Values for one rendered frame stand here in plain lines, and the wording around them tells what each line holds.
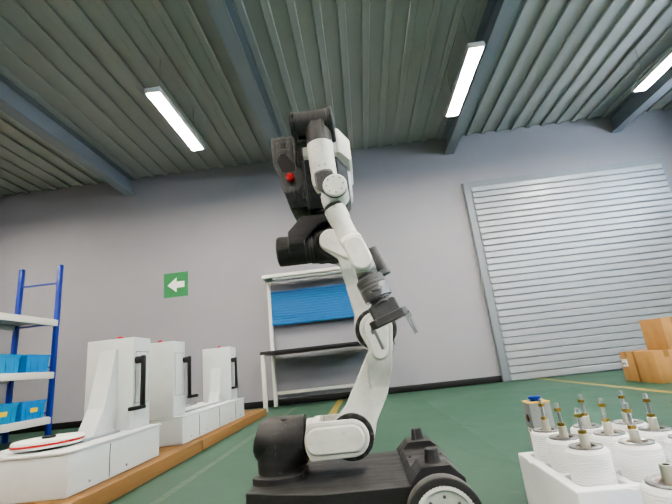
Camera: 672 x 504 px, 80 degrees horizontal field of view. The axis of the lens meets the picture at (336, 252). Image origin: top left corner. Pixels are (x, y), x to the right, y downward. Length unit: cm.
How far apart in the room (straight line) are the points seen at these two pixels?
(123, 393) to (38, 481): 69
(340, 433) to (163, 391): 213
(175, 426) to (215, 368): 135
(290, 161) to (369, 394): 88
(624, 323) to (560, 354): 104
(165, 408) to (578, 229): 612
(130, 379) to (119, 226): 519
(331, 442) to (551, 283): 574
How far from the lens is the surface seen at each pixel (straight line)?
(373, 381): 140
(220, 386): 450
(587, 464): 121
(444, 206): 681
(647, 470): 126
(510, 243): 676
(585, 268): 709
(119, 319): 738
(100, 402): 280
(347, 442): 139
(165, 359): 332
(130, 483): 257
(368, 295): 121
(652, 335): 522
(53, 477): 234
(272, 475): 146
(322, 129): 142
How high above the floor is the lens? 51
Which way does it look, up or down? 15 degrees up
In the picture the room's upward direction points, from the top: 6 degrees counter-clockwise
